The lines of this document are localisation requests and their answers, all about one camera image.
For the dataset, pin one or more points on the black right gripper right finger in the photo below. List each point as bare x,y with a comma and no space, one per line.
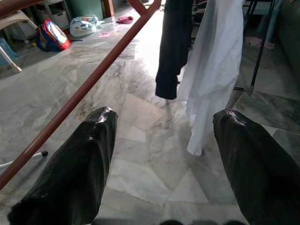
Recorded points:
262,175

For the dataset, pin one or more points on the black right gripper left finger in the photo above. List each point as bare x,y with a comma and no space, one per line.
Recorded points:
70,175

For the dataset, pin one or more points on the reddish plastic clothes hanger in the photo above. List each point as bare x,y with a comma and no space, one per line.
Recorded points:
78,95

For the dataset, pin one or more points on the white shirt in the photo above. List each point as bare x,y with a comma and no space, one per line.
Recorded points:
211,70

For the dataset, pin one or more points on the black metal drying rack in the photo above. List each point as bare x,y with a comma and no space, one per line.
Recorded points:
260,54

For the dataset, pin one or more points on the pale pink floor rag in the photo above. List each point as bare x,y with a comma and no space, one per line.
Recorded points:
256,42

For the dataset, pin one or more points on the blue pen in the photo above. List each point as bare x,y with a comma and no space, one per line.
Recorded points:
76,40

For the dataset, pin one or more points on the red and blue backpack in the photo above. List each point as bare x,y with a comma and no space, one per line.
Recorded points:
55,35

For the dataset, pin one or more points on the dark green sofa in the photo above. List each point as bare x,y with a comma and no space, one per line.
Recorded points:
290,35

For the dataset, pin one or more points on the pink card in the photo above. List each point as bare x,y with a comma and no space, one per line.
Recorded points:
103,35

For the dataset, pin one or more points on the white printed plastic bag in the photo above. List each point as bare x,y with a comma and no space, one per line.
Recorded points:
83,25

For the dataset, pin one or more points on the black shirt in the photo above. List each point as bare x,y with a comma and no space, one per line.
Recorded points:
173,47

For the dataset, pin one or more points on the white plastic drawer unit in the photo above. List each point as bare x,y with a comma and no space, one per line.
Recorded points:
58,16

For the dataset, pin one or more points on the crumpled pink cloth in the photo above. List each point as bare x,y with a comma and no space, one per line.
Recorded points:
124,20

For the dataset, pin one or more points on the dark green cabinet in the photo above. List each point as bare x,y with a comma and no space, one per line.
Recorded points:
84,9

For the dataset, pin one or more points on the white metal table leg frame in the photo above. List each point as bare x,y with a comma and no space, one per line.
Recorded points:
35,155

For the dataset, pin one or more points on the brown wooden post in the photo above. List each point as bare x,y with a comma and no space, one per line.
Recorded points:
108,8

